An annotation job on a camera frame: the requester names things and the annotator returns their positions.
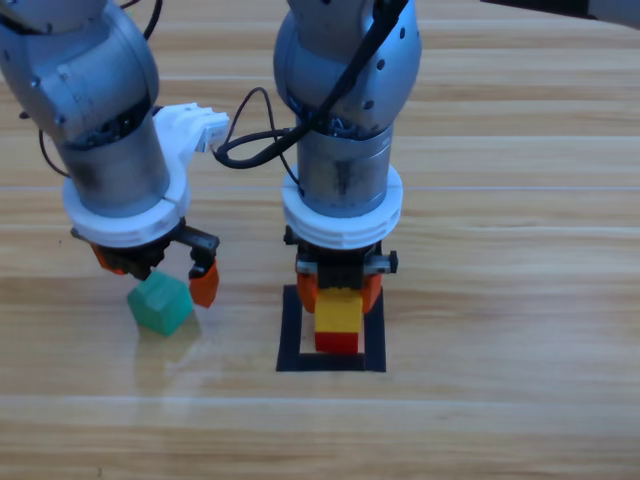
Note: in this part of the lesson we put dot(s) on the green cube block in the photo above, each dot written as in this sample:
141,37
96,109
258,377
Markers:
160,305

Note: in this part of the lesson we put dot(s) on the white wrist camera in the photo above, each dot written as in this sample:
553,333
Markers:
195,125

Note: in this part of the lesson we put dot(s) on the black tape square outline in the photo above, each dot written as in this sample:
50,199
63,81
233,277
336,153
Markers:
290,350

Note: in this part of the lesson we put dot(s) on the red cube block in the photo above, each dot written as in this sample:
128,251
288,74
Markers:
337,342

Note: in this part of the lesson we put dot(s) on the yellow cube block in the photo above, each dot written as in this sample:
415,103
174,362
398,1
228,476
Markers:
337,315

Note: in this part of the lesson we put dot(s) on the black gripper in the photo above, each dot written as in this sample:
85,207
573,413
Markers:
340,265
140,257

